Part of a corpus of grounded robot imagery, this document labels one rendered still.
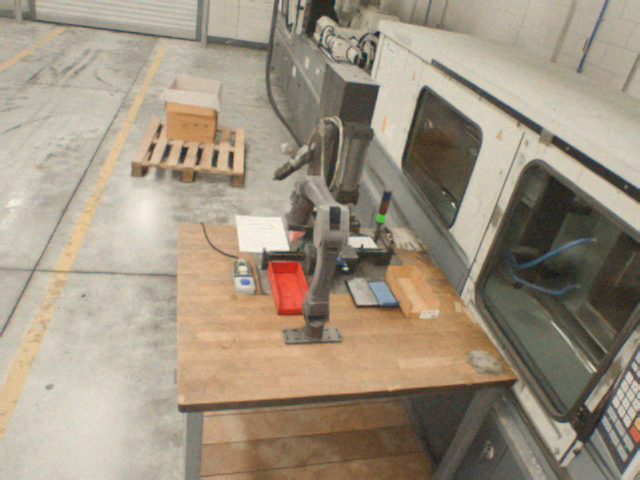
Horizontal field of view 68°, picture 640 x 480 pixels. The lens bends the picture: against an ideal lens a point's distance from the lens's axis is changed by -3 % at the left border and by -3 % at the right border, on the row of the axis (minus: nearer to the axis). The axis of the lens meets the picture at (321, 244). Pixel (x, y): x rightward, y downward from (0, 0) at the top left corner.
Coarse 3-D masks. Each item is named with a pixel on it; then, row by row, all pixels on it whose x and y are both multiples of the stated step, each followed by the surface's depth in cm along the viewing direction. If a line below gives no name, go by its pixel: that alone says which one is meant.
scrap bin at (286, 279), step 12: (276, 264) 190; (288, 264) 192; (300, 264) 191; (276, 276) 191; (288, 276) 192; (300, 276) 188; (276, 288) 176; (288, 288) 186; (300, 288) 187; (276, 300) 174; (288, 300) 180; (300, 300) 181; (288, 312) 172; (300, 312) 174
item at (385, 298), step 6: (372, 282) 195; (378, 282) 196; (384, 282) 197; (372, 288) 192; (378, 288) 193; (384, 288) 193; (378, 294) 189; (384, 294) 190; (390, 294) 191; (378, 300) 186; (384, 300) 187; (390, 300) 187
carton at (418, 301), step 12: (396, 276) 194; (408, 276) 205; (420, 276) 198; (396, 288) 192; (408, 288) 200; (420, 288) 197; (408, 300) 182; (420, 300) 194; (432, 300) 188; (408, 312) 182; (420, 312) 183; (432, 312) 185
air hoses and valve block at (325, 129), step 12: (276, 0) 185; (276, 12) 187; (276, 24) 190; (276, 108) 203; (324, 120) 176; (336, 120) 170; (324, 132) 178; (300, 144) 206; (324, 144) 182; (336, 168) 172
